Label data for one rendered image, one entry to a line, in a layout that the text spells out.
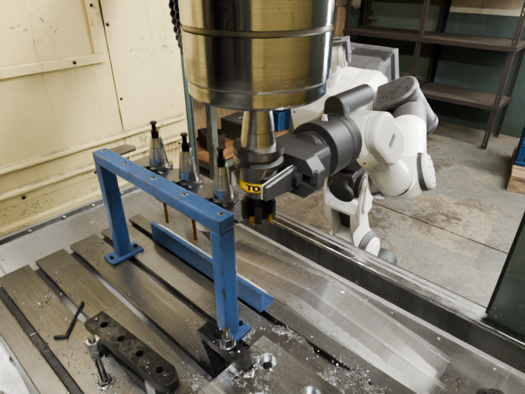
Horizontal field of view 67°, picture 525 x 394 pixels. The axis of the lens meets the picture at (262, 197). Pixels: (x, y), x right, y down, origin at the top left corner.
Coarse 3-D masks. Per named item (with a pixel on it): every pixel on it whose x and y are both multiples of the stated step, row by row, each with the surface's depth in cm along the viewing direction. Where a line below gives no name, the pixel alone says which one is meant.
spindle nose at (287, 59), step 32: (192, 0) 36; (224, 0) 34; (256, 0) 34; (288, 0) 34; (320, 0) 36; (192, 32) 38; (224, 32) 35; (256, 32) 35; (288, 32) 35; (320, 32) 38; (192, 64) 39; (224, 64) 37; (256, 64) 36; (288, 64) 37; (320, 64) 39; (192, 96) 42; (224, 96) 39; (256, 96) 38; (288, 96) 38; (320, 96) 42
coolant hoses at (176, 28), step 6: (174, 0) 52; (174, 6) 52; (174, 12) 55; (174, 18) 56; (174, 24) 56; (180, 24) 52; (174, 30) 56; (180, 30) 52; (180, 36) 52; (180, 42) 53; (180, 48) 56
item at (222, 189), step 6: (216, 168) 76; (222, 168) 76; (228, 168) 77; (216, 174) 76; (222, 174) 76; (228, 174) 77; (216, 180) 77; (222, 180) 77; (228, 180) 77; (216, 186) 77; (222, 186) 77; (228, 186) 78; (216, 192) 78; (222, 192) 78; (228, 192) 78; (216, 198) 78; (222, 198) 78; (228, 198) 78
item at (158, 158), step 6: (150, 138) 89; (156, 138) 89; (150, 144) 89; (156, 144) 89; (162, 144) 90; (150, 150) 90; (156, 150) 90; (162, 150) 90; (150, 156) 91; (156, 156) 90; (162, 156) 91; (150, 162) 91; (156, 162) 90; (162, 162) 91; (168, 162) 93
